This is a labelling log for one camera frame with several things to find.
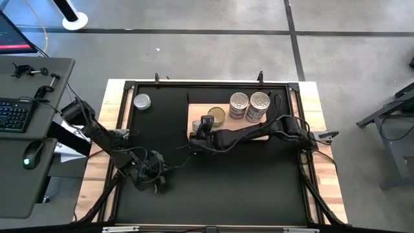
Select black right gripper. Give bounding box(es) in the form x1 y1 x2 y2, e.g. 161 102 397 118
189 115 224 151

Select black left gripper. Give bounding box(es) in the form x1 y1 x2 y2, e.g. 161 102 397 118
134 151 171 192

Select wooden shelf black brackets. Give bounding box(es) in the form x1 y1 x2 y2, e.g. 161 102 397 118
186 91 281 141

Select black table mat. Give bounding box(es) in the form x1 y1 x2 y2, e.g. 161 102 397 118
115 83 307 227

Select white paper sheet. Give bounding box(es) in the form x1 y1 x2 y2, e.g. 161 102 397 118
53 118 90 164

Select black computer mouse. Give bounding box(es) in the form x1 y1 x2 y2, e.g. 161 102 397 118
21 140 45 171

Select black table clamp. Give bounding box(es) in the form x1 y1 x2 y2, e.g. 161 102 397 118
318 130 340 144

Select grey side desk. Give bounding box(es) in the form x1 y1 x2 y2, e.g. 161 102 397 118
0 55 76 220

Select black desk clamp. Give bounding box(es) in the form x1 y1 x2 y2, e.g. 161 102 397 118
10 63 49 79
33 72 61 100

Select backlit black keyboard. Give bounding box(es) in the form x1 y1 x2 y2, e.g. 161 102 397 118
0 98 38 134

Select black pole white base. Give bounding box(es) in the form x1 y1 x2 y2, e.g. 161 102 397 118
52 0 89 32

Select black computer monitor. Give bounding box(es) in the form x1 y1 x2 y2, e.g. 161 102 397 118
0 10 38 55

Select dark metal stand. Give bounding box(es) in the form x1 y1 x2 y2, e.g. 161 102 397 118
355 82 414 190

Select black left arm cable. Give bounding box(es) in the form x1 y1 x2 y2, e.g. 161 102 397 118
109 146 194 170

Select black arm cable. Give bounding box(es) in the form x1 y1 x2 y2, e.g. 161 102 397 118
109 146 194 170
273 93 312 137

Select silver metal bracket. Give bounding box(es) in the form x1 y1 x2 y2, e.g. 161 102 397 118
283 227 320 233
102 226 140 233

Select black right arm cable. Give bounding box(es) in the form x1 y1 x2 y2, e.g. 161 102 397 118
273 93 312 137

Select yellow floor cable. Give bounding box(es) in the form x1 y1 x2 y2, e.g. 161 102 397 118
23 0 49 55

